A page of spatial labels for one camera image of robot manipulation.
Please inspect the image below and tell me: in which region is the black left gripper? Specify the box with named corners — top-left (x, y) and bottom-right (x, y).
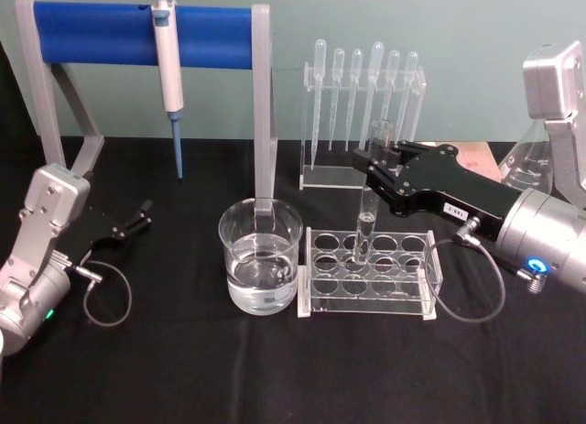
top-left (78, 198), bottom-right (154, 266)

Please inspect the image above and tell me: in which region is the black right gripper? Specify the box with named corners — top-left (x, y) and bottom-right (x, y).
top-left (351, 141), bottom-right (523, 242)

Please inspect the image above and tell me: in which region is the clear glass test tube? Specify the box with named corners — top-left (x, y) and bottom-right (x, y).
top-left (353, 118), bottom-right (392, 268)

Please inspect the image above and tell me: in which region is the clear acrylic pipette rack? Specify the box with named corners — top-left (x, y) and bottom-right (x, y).
top-left (299, 61), bottom-right (429, 191)

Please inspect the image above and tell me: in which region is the brown cardboard tray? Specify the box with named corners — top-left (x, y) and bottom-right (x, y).
top-left (457, 141), bottom-right (505, 183)

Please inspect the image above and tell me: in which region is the clear acrylic test tube rack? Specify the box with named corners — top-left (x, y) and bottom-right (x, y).
top-left (297, 226), bottom-right (445, 322)

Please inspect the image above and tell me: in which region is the glass beaker with water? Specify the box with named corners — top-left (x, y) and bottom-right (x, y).
top-left (218, 198), bottom-right (305, 316)

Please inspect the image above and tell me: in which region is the glass conical flask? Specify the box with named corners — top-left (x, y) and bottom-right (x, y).
top-left (497, 115), bottom-right (558, 197)

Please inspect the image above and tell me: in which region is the white and blue micropipette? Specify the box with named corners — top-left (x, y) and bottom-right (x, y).
top-left (152, 0), bottom-right (190, 182)

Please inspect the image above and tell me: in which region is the black table cloth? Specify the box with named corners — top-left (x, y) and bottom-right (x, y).
top-left (0, 135), bottom-right (586, 424)

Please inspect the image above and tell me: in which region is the grey stand with blue bar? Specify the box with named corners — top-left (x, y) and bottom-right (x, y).
top-left (15, 0), bottom-right (279, 217)

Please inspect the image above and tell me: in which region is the thin dark left gripper cable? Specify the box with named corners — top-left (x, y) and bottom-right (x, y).
top-left (74, 260), bottom-right (135, 327)

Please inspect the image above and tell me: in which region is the thin dark gripper cable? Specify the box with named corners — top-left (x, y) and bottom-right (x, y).
top-left (423, 216), bottom-right (507, 325)
top-left (74, 260), bottom-right (135, 327)

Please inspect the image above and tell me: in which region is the thin dark right gripper cable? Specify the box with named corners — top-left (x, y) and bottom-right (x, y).
top-left (423, 216), bottom-right (507, 325)

